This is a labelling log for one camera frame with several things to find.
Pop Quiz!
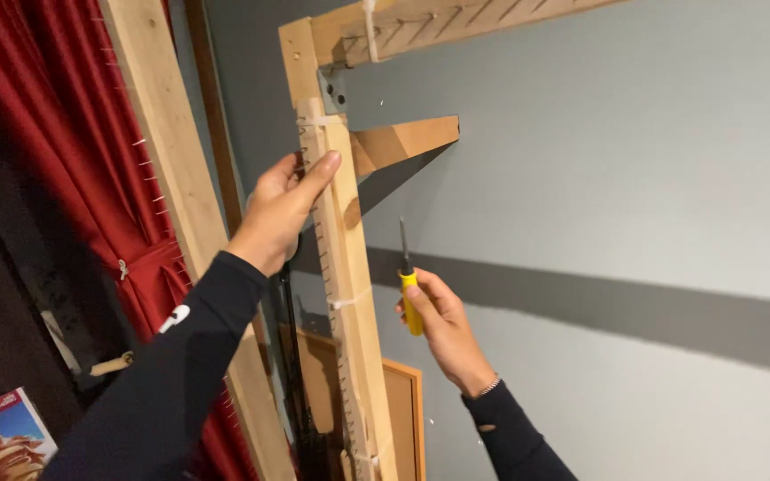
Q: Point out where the wooden dowel handle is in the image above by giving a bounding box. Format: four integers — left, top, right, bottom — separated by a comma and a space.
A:
89, 351, 135, 378

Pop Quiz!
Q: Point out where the wooden wall bracket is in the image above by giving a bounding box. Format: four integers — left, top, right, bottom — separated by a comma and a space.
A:
349, 115, 461, 180

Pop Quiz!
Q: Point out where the wooden loom frame with nails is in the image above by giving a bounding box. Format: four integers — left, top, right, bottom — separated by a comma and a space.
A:
278, 0, 627, 481

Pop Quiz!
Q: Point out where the person's right hand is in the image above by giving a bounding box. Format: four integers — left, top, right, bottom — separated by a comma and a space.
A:
395, 268, 498, 399

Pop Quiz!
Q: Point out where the wooden framed cork board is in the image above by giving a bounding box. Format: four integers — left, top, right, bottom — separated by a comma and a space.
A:
281, 325, 426, 481

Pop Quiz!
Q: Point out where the colourful picture book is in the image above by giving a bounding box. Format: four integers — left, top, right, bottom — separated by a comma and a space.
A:
0, 387, 59, 481

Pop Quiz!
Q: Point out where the plain wooden beam with nails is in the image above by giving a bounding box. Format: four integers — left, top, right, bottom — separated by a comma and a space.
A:
98, 0, 298, 481

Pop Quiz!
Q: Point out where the red curtain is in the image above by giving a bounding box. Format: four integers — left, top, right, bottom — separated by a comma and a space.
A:
0, 0, 259, 481

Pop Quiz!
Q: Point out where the white zip tie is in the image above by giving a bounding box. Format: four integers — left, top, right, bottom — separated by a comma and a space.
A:
295, 115, 348, 129
361, 0, 383, 64
327, 287, 374, 311

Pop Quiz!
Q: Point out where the person's left hand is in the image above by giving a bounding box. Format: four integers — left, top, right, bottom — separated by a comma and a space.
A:
226, 150, 343, 278

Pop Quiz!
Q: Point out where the yellow handled screwdriver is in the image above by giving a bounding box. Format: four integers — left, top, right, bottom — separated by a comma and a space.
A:
398, 216, 425, 337

